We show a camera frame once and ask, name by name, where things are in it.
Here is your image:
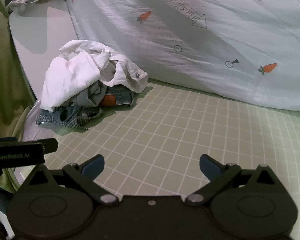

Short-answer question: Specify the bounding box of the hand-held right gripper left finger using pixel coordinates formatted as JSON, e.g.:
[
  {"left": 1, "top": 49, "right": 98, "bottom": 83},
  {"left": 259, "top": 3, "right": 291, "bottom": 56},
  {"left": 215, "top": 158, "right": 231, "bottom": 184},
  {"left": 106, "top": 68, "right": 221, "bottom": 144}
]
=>
[{"left": 22, "top": 154, "right": 120, "bottom": 206}]

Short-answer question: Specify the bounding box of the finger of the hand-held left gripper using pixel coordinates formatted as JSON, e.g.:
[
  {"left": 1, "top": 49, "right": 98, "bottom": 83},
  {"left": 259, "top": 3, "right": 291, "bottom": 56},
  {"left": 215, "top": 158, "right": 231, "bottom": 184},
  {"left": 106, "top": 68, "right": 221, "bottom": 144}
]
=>
[{"left": 41, "top": 137, "right": 58, "bottom": 154}]

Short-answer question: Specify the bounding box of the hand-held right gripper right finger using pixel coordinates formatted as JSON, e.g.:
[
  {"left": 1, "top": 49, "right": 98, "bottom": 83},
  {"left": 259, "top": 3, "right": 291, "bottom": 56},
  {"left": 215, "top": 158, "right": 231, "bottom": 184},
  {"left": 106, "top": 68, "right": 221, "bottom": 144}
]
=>
[{"left": 184, "top": 154, "right": 281, "bottom": 205}]

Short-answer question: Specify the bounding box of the white garment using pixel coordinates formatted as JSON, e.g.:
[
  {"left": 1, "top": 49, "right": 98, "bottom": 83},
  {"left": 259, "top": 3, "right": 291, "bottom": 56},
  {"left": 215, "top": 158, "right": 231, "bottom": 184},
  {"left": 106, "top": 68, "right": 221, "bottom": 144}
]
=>
[{"left": 40, "top": 39, "right": 149, "bottom": 111}]

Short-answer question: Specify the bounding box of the clear plastic bag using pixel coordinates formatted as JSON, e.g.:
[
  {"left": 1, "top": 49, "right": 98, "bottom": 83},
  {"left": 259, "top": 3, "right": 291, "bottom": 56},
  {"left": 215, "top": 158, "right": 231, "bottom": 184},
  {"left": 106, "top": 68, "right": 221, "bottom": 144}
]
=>
[{"left": 21, "top": 100, "right": 58, "bottom": 142}]

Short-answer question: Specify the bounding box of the blue checked garment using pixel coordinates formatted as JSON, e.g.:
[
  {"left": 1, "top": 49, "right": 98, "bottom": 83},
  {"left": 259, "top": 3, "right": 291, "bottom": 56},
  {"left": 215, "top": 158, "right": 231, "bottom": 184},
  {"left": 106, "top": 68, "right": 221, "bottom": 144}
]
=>
[{"left": 36, "top": 107, "right": 103, "bottom": 133}]

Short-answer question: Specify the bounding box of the grey crumpled garment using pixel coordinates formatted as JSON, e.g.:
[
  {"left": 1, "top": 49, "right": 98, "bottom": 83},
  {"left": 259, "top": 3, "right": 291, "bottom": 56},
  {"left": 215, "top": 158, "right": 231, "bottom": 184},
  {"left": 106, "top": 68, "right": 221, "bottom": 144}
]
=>
[{"left": 69, "top": 80, "right": 108, "bottom": 108}]

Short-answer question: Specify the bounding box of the blue denim garment orange patch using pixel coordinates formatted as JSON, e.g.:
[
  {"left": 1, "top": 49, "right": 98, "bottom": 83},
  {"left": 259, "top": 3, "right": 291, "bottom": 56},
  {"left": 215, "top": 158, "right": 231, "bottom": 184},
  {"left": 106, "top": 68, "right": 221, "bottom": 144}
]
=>
[{"left": 54, "top": 86, "right": 135, "bottom": 127}]

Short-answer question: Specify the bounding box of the green curtain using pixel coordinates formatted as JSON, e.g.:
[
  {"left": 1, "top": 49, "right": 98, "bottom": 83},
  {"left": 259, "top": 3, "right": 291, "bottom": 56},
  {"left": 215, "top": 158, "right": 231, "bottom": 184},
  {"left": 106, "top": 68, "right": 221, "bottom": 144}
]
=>
[{"left": 0, "top": 0, "right": 37, "bottom": 140}]

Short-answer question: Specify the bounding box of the carrot print duvet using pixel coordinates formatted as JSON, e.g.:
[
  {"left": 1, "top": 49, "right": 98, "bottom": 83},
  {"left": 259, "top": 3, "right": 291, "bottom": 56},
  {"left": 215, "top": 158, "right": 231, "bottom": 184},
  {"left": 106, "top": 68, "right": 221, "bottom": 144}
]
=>
[{"left": 65, "top": 0, "right": 300, "bottom": 113}]

